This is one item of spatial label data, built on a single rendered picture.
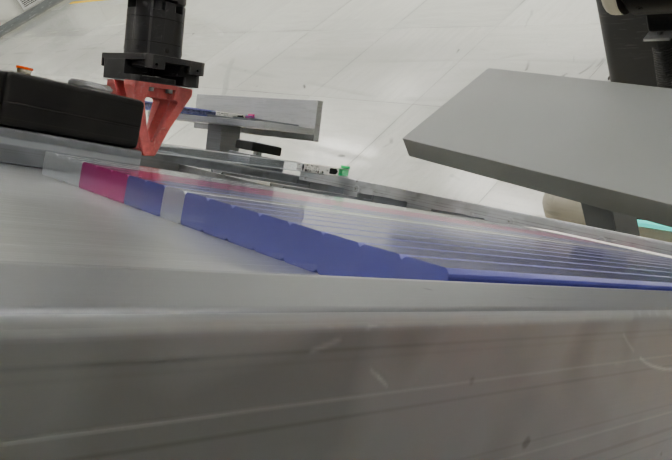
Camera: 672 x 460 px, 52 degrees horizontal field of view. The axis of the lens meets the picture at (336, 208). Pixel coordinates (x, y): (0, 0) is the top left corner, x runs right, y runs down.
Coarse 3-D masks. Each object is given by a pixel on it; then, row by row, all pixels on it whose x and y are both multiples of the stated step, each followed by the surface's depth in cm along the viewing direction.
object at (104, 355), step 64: (0, 320) 5; (64, 320) 6; (128, 320) 6; (192, 320) 7; (256, 320) 7; (320, 320) 8; (384, 320) 9; (448, 320) 9; (512, 320) 11; (576, 320) 12; (640, 320) 14; (0, 384) 5; (64, 384) 6; (128, 384) 6; (192, 384) 7; (256, 384) 7; (320, 384) 8; (384, 384) 9; (448, 384) 10; (512, 384) 11; (576, 384) 12; (640, 384) 15; (0, 448) 6; (64, 448) 6; (128, 448) 6; (192, 448) 7; (256, 448) 7; (320, 448) 8; (384, 448) 9; (448, 448) 10; (512, 448) 11; (576, 448) 13; (640, 448) 15
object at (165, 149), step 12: (168, 144) 73; (180, 156) 74; (192, 156) 74; (204, 156) 76; (216, 156) 77; (228, 156) 78; (240, 156) 79; (252, 156) 80; (276, 168) 83; (288, 168) 84; (300, 168) 85
